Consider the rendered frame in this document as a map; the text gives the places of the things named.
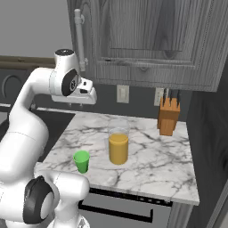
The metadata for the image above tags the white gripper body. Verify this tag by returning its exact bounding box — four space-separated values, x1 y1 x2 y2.
50 86 98 106

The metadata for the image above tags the glass pitcher with orange juice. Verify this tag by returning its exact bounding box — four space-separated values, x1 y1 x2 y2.
107 118 131 166

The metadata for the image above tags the green cup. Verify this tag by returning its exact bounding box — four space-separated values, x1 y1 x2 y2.
72 150 91 175

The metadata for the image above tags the wooden knife block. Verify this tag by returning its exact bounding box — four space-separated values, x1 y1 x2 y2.
157 97 182 137

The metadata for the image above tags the grey wooden cupboard door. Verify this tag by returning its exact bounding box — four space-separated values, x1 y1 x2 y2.
66 0 228 93

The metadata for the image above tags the grey dishwasher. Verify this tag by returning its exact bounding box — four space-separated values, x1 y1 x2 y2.
77 187 174 228

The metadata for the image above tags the dark tall cupboard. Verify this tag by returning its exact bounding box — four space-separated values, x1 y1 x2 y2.
186 57 228 228

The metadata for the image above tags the white wall outlet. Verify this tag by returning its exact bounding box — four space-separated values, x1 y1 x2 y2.
153 86 165 107
116 84 131 104

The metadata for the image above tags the white cupboard handle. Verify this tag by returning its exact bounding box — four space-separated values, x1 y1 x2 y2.
73 8 89 73

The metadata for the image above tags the black dishwasher handle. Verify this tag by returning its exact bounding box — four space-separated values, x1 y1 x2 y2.
77 200 155 224

